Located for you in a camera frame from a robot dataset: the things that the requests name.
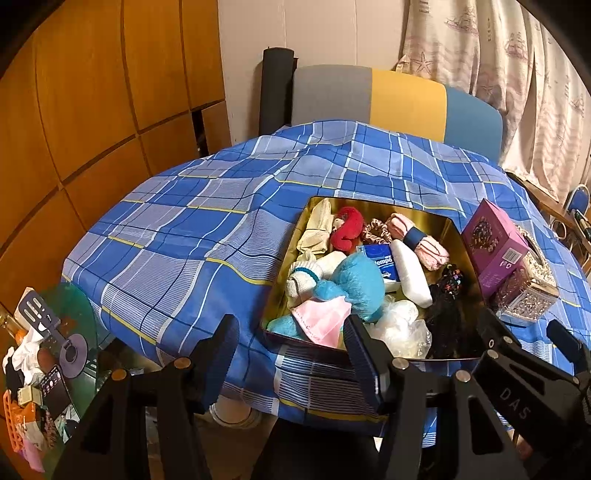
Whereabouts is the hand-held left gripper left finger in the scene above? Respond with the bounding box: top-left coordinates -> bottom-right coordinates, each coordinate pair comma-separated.
51,314 -> 241,480

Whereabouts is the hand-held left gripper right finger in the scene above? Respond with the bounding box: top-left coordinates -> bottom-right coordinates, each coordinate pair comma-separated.
342,315 -> 529,480

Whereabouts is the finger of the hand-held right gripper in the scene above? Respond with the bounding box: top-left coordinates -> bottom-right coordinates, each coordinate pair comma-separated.
547,319 -> 591,378
477,307 -> 522,354

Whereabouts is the black hairpiece with beaded clip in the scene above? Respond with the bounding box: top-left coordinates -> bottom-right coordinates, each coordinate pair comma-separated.
424,264 -> 483,358

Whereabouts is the white plastic bag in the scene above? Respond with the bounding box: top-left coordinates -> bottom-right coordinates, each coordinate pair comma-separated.
369,295 -> 432,358

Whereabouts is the teal plush toy pink skirt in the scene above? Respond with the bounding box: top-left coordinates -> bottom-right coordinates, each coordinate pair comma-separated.
267,253 -> 386,342

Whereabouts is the white cloth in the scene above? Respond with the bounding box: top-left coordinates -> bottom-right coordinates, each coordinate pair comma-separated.
9,330 -> 47,384
390,240 -> 435,309

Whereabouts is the blue tissue pack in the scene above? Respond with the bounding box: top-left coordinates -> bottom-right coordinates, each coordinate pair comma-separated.
358,244 -> 402,292

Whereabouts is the pink sock with navy band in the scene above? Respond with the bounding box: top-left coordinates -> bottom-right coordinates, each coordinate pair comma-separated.
385,213 -> 451,271

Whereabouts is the white sock with teal band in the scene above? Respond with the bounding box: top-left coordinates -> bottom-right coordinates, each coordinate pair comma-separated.
286,251 -> 347,309

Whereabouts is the red plush toy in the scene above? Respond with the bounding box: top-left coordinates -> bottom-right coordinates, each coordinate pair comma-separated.
330,206 -> 365,254

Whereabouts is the brown scrunchie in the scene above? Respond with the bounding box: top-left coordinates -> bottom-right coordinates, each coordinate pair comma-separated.
361,219 -> 393,244

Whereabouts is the beige sock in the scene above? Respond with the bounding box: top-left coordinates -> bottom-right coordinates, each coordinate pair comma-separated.
297,198 -> 334,259

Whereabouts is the gold metal tin box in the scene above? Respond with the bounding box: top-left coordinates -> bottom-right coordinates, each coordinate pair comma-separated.
259,196 -> 485,361

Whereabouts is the silver ornate tissue box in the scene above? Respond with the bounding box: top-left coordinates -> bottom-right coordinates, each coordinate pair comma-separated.
489,226 -> 560,328

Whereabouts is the purple cardboard box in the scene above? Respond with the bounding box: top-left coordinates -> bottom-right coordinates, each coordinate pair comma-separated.
462,198 -> 531,300

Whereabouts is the blue plaid tablecloth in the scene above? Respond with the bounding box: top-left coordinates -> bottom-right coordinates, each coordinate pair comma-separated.
61,120 -> 591,446

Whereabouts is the green black power tool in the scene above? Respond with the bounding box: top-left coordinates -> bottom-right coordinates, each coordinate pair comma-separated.
570,208 -> 591,241

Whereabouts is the wooden side table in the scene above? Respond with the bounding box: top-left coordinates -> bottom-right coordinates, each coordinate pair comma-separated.
508,171 -> 573,222

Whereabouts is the blue folding chair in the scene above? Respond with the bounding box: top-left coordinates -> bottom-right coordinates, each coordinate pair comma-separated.
551,184 -> 591,241

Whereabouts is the green plastic basket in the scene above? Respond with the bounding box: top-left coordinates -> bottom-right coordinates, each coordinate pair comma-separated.
28,282 -> 112,416

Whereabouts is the black printed card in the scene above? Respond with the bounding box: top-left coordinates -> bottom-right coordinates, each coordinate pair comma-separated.
39,364 -> 75,418

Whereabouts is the black slotted spatula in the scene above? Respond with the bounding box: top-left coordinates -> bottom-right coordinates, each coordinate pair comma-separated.
17,290 -> 88,377

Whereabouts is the white crumpled cloth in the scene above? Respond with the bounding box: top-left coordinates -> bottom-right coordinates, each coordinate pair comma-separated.
9,330 -> 47,384

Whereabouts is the orange plastic basket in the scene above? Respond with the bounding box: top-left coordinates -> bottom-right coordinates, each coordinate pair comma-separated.
2,390 -> 40,455

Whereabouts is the beige ship print curtain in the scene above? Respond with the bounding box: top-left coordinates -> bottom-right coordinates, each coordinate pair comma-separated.
399,0 -> 591,204

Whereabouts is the black rolled mat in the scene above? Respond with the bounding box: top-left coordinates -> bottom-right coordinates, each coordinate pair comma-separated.
259,46 -> 296,136

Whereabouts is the wooden wardrobe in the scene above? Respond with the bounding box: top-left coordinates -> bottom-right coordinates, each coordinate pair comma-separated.
0,0 -> 232,315

